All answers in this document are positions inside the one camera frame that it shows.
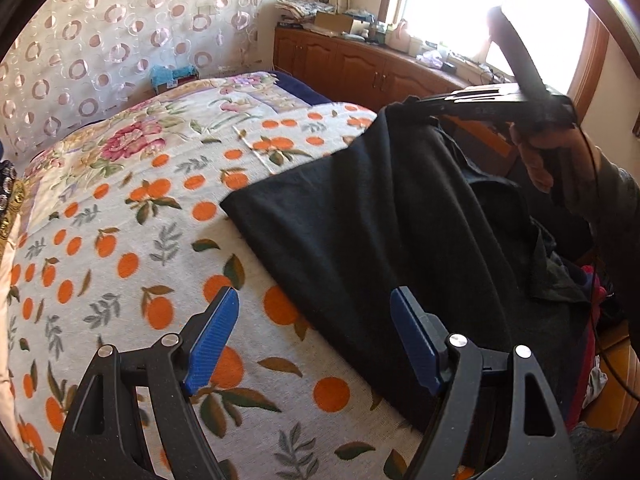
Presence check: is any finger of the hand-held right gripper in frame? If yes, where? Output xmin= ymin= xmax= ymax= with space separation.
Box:
xmin=385 ymin=91 xmax=456 ymax=121

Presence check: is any blue cloth bundle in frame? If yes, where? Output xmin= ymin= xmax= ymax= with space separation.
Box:
xmin=150 ymin=64 xmax=197 ymax=95

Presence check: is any orange fruit print blanket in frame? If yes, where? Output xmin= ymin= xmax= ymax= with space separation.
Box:
xmin=7 ymin=102 xmax=481 ymax=480

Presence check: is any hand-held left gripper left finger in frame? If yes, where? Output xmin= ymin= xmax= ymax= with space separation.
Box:
xmin=50 ymin=286 xmax=241 ymax=480

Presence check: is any pink jug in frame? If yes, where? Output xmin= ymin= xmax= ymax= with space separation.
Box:
xmin=389 ymin=19 xmax=412 ymax=52

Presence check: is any person's right forearm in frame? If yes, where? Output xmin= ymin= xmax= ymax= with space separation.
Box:
xmin=590 ymin=152 xmax=640 ymax=281

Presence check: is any cardboard box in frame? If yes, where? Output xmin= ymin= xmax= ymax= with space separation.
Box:
xmin=314 ymin=11 xmax=356 ymax=35

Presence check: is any wooden cabinet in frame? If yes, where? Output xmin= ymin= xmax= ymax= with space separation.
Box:
xmin=274 ymin=27 xmax=521 ymax=171

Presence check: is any person's right hand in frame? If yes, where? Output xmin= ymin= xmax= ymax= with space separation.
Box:
xmin=509 ymin=124 xmax=603 ymax=223

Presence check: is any black t-shirt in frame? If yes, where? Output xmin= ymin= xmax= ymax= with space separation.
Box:
xmin=220 ymin=102 xmax=596 ymax=433

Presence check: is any window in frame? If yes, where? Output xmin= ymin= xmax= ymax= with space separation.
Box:
xmin=380 ymin=0 xmax=608 ymax=111

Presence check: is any pile of colourful clothes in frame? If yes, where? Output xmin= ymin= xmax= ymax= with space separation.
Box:
xmin=565 ymin=255 xmax=640 ymax=411

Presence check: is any grey cloth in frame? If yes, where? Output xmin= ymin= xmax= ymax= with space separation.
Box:
xmin=567 ymin=422 xmax=621 ymax=480

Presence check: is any floral bedsheet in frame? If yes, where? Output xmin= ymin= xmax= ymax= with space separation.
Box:
xmin=20 ymin=71 xmax=311 ymax=211

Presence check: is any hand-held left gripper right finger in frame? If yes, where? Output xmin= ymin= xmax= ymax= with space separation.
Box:
xmin=389 ymin=286 xmax=581 ymax=480

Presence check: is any circle pattern curtain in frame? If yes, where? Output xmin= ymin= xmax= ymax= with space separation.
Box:
xmin=0 ymin=0 xmax=276 ymax=161

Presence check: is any dark beaded cloth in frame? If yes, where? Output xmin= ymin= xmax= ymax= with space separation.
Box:
xmin=0 ymin=160 xmax=26 ymax=251

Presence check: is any dark blue bedsheet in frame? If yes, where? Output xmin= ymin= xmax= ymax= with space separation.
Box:
xmin=270 ymin=70 xmax=333 ymax=107

